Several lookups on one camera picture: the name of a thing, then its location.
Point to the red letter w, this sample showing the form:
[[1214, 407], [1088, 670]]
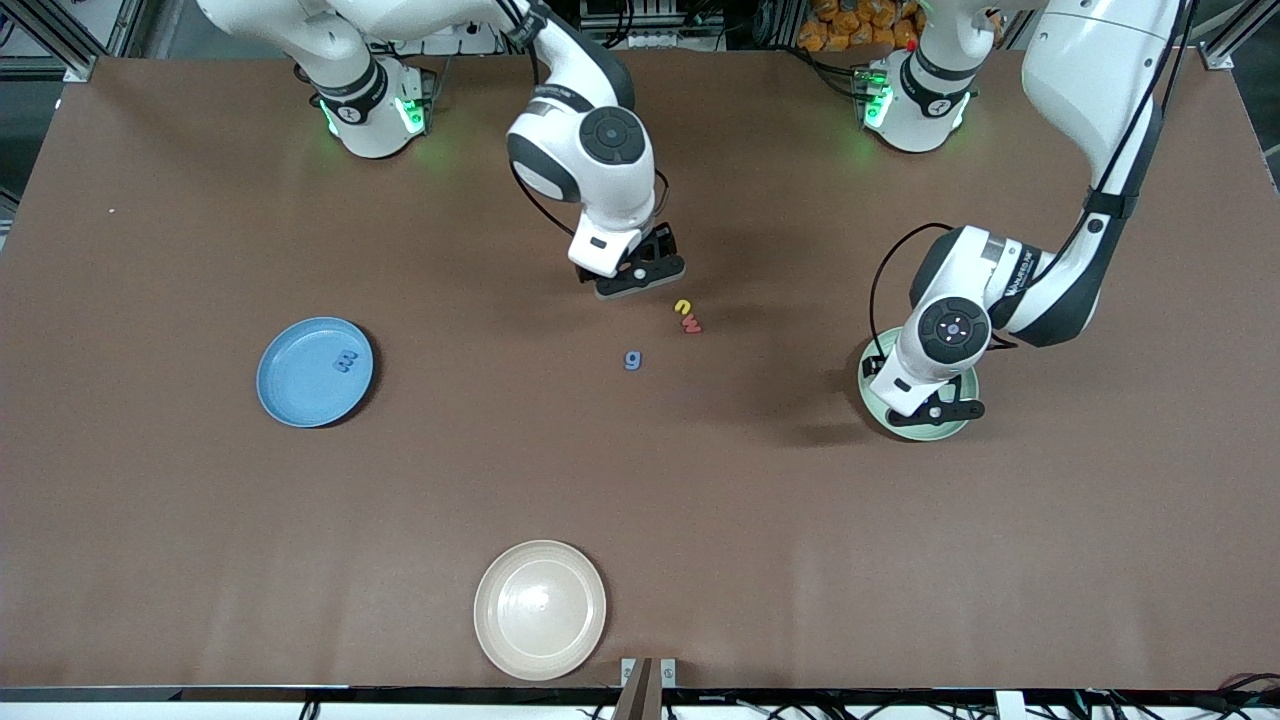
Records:
[[691, 324]]

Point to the blue letter m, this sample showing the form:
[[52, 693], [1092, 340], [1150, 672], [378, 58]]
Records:
[[346, 361]]

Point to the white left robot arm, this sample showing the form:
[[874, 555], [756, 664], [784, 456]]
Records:
[[1090, 80]]

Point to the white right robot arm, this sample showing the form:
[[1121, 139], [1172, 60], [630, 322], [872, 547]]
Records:
[[580, 140]]

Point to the green plate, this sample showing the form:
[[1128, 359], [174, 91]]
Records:
[[968, 392]]

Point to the black electronics box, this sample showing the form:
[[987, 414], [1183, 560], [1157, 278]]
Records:
[[650, 40]]

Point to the orange packets pile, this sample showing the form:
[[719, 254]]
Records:
[[830, 30]]

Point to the blue plate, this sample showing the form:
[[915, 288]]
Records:
[[300, 385]]

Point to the beige plate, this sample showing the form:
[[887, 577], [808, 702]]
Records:
[[540, 610]]

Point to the metal mount bracket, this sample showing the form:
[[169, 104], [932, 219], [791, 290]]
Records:
[[640, 690]]

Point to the aluminium frame post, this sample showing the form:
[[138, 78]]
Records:
[[75, 55], [1225, 50]]

